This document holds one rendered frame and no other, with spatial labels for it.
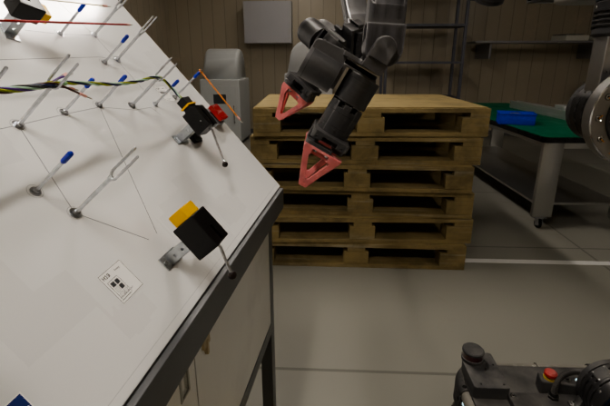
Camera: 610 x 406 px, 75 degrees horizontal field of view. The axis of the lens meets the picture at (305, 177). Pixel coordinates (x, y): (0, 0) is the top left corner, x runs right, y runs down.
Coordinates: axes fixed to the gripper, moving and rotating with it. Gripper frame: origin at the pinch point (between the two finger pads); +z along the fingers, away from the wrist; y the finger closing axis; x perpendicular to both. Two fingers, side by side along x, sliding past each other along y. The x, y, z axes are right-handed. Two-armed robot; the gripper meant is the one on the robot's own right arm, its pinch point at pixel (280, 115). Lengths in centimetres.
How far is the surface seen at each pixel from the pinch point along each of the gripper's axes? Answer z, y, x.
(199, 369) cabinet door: 41, 25, 22
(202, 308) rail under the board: 25.1, 31.0, 15.1
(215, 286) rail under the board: 24.8, 25.1, 14.2
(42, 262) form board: 22, 47, -3
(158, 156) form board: 20.3, 12.3, -12.3
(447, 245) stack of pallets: 30, -158, 100
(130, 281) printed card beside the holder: 23.4, 38.8, 4.9
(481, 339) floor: 39, -96, 120
